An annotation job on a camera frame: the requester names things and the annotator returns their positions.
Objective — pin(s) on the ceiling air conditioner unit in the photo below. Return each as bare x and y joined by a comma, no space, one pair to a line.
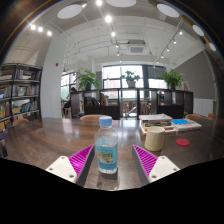
136,48

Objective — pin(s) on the green plant in white pot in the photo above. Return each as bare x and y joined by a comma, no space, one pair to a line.
130,78

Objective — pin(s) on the flat round red coaster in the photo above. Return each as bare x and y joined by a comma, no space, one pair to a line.
182,142

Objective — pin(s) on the book with blue cover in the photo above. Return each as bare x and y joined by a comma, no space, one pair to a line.
186,124

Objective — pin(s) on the stack of books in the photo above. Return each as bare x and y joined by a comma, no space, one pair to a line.
155,121

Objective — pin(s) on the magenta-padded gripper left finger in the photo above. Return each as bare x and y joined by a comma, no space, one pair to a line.
63,166

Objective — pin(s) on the person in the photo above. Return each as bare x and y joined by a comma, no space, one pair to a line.
68,103

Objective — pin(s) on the white wall radiator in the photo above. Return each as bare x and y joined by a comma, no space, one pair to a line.
203,106

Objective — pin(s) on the bushy green potted plant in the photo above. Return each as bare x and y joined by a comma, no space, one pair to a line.
87,80

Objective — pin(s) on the group of orange chairs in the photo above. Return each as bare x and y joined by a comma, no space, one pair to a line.
93,117

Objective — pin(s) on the low black shelf unit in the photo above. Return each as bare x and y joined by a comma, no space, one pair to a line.
100,110

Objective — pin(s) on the group of ceiling spotlights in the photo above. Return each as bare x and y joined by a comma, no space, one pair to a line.
108,19

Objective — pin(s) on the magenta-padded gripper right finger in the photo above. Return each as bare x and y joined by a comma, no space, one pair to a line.
161,166

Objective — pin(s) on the tall dark bookshelf unit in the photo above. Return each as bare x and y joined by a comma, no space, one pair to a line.
20,90

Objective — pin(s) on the clear blue-capped water bottle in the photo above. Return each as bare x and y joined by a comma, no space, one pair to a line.
106,156

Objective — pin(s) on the cream ceramic mug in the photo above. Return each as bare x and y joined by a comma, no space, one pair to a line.
154,140

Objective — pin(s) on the group of round ceiling panels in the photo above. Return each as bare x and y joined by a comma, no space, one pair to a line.
69,11

